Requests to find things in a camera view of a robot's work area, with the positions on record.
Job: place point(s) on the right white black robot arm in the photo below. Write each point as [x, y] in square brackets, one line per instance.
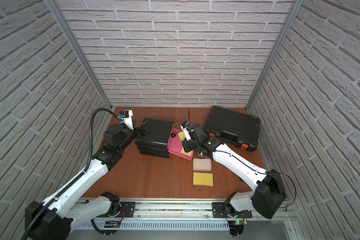
[268, 191]

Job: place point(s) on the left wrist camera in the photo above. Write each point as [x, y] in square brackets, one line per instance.
[126, 118]

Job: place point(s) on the black plastic tool case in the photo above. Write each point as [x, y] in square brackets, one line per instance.
[238, 129]

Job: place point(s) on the black drawer cabinet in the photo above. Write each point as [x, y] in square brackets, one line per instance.
[156, 142]

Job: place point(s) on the beige sponge pad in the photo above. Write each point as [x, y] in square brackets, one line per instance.
[202, 165]

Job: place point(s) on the left aluminium corner post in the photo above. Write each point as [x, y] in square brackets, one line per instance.
[73, 41]

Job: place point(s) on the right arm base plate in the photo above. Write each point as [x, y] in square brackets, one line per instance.
[223, 210]

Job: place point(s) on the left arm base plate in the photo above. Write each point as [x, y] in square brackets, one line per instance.
[127, 209]

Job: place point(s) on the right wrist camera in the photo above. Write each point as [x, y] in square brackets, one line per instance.
[184, 126]

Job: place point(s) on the right aluminium corner post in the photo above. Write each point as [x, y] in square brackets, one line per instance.
[295, 8]

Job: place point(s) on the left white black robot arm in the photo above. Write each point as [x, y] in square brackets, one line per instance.
[55, 218]

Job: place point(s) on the pink top drawer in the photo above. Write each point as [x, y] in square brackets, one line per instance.
[175, 145]

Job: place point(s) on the aluminium corner post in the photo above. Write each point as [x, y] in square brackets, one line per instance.
[295, 8]
[73, 41]

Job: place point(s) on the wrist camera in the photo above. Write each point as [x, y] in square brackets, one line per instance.
[184, 126]
[126, 118]

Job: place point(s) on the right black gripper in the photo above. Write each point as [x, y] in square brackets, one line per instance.
[185, 146]

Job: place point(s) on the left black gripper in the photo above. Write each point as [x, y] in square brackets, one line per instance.
[141, 131]

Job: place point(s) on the yellow sponge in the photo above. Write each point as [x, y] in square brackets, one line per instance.
[182, 136]
[203, 179]
[187, 154]

